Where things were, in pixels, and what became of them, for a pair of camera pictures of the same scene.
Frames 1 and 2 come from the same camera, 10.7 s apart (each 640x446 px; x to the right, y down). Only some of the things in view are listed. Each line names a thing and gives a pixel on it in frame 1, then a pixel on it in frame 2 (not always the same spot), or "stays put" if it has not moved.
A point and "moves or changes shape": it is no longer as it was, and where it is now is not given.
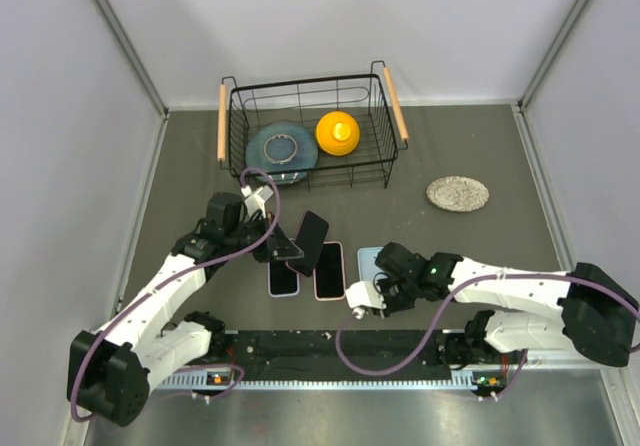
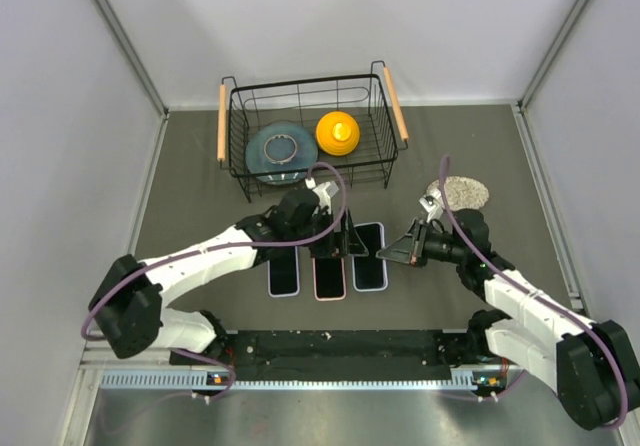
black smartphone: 310,240 moves or changes shape
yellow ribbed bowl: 337,133 stays put
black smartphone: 329,272 stays put
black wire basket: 323,133 stays put
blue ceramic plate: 285,150 stays put
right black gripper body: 398,294 to 442,246
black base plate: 312,355 stays put
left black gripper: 280,247 to 350,244
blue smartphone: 283,279 stays put
